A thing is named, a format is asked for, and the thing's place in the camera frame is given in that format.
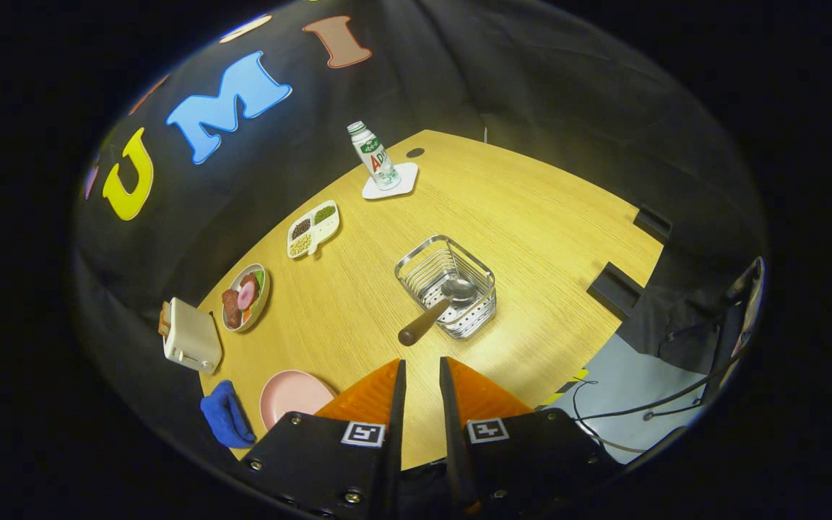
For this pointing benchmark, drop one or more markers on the pink ham slice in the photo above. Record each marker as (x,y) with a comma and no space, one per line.
(247,292)

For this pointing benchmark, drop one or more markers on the toast slices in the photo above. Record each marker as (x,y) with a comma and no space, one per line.
(165,319)

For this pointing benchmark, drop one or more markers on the yellow black floor tape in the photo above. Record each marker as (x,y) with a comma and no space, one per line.
(564,388)

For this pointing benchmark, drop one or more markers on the black table clamp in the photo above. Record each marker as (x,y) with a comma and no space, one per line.
(653,224)

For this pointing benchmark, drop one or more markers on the white drink bottle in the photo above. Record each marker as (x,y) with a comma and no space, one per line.
(374,155)

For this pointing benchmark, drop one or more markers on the green lettuce leaf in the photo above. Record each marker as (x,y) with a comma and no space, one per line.
(260,280)

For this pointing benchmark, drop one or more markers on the pink plate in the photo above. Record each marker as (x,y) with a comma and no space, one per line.
(289,397)

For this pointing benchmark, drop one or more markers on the blue cloth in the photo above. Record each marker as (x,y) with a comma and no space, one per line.
(227,419)

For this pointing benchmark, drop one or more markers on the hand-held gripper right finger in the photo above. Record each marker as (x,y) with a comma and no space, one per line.
(451,433)

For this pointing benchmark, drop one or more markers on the white toaster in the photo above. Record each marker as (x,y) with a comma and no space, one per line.
(192,339)

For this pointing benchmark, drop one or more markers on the dark framed object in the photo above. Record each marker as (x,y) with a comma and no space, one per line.
(737,318)

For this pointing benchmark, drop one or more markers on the white oval food plate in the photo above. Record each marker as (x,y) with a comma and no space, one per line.
(257,310)

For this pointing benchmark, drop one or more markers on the white divided dish with beans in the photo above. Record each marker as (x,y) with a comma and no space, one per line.
(313,230)

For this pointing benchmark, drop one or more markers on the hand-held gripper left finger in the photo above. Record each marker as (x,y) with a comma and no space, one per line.
(396,433)

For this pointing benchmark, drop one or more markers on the brown meat piece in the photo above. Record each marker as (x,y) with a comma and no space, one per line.
(232,309)

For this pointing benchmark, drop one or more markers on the white coaster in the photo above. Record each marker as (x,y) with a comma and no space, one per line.
(405,184)

